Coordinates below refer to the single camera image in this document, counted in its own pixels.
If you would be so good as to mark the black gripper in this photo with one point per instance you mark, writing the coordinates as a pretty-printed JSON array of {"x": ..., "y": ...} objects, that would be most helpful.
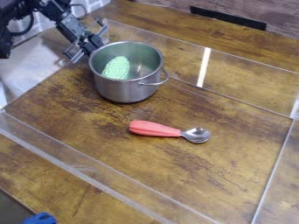
[{"x": 85, "y": 38}]

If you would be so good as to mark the green bitter gourd toy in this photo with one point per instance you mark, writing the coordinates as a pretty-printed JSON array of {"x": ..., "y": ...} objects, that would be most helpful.
[{"x": 117, "y": 68}]

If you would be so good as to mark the silver metal pot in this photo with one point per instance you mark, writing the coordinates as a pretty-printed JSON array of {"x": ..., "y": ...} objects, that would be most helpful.
[{"x": 146, "y": 75}]

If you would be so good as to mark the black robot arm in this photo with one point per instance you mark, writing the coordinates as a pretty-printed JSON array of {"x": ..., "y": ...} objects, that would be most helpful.
[{"x": 57, "y": 10}]

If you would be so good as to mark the blue object at corner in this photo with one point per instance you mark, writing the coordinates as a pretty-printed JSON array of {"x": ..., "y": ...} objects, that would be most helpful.
[{"x": 41, "y": 218}]

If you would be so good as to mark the clear acrylic barrier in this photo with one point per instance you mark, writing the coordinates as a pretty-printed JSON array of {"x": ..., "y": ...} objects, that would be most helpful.
[{"x": 238, "y": 179}]

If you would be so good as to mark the black strip on wall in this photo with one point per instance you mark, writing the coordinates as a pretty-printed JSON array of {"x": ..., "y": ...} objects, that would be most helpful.
[{"x": 229, "y": 18}]

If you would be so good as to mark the red handled metal spoon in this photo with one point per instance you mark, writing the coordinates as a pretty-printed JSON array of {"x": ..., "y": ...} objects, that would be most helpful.
[{"x": 197, "y": 135}]

